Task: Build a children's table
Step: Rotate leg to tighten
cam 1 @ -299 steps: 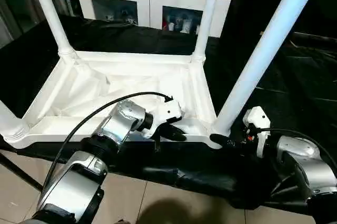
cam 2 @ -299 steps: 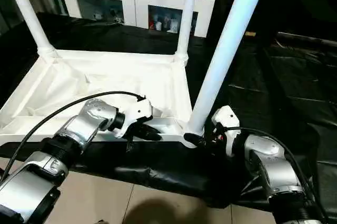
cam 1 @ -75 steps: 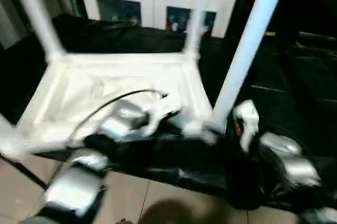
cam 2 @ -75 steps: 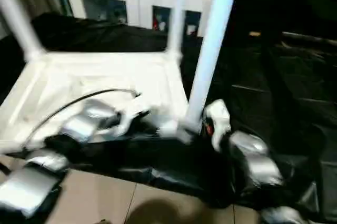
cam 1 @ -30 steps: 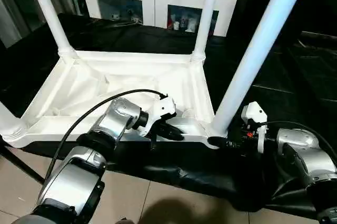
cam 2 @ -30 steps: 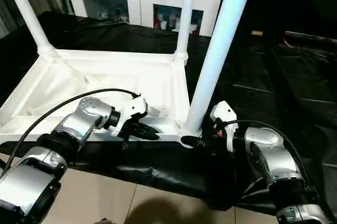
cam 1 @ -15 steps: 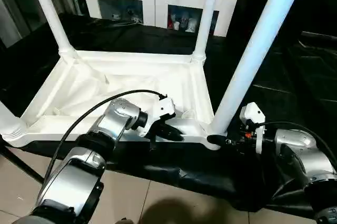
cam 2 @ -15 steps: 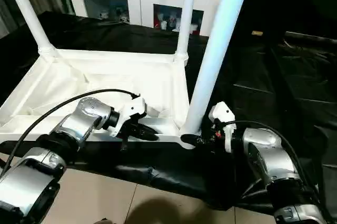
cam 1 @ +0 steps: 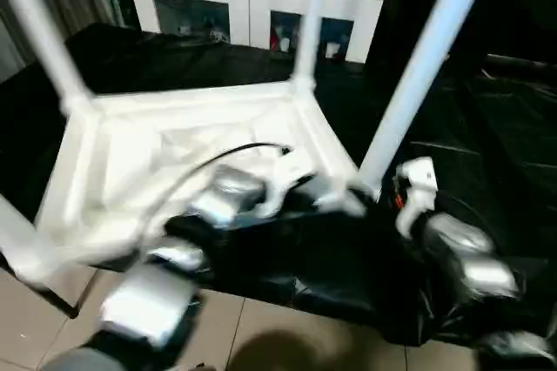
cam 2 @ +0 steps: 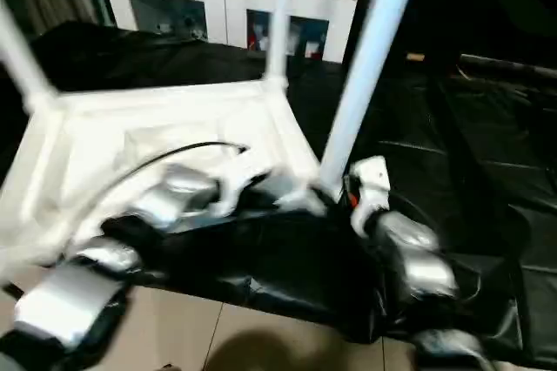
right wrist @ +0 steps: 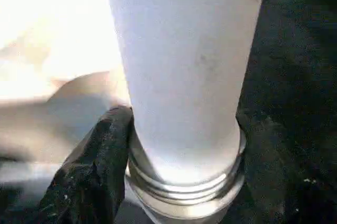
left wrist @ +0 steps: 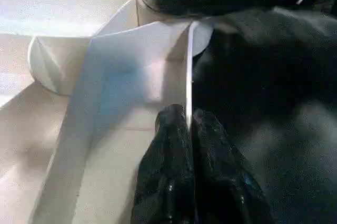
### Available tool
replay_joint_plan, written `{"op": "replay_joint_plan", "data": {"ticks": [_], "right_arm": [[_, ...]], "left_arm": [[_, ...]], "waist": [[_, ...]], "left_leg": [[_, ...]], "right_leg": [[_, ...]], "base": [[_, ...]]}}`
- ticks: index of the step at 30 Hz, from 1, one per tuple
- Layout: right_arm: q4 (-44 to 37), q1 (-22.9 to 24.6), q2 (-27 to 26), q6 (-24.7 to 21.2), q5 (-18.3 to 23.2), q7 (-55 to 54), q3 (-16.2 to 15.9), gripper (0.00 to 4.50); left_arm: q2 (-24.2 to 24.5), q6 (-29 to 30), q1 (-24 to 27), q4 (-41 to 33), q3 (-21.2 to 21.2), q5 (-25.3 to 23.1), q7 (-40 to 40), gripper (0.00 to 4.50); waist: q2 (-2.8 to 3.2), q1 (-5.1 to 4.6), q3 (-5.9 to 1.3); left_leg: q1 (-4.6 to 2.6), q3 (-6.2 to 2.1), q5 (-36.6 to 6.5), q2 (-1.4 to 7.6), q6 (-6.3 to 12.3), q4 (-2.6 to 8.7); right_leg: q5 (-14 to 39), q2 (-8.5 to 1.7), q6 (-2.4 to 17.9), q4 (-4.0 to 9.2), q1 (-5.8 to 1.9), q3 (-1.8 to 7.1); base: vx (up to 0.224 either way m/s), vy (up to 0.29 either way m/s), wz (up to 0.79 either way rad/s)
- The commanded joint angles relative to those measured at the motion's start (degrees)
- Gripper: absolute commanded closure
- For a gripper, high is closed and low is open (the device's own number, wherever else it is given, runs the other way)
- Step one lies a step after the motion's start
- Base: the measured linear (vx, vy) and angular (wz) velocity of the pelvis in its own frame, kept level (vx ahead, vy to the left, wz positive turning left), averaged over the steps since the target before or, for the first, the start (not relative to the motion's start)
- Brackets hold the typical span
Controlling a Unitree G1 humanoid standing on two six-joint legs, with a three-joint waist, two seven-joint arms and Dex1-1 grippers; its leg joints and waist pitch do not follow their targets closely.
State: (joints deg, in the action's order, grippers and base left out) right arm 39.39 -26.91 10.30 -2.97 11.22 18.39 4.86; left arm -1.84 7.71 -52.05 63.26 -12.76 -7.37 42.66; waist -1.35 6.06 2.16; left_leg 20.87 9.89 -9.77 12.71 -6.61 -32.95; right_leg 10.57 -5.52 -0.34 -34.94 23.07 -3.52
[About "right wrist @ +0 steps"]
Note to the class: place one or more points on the white plastic table top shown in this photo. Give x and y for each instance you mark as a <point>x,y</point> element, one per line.
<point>58,66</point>

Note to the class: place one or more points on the black work mat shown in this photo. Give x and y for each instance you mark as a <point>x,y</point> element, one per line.
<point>295,56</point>

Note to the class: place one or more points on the white plastic table leg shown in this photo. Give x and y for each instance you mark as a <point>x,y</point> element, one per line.
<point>184,66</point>

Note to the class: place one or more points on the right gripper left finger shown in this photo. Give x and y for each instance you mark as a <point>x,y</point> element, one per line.
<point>89,176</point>

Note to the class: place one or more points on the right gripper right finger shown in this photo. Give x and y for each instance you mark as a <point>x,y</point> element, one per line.
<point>289,182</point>

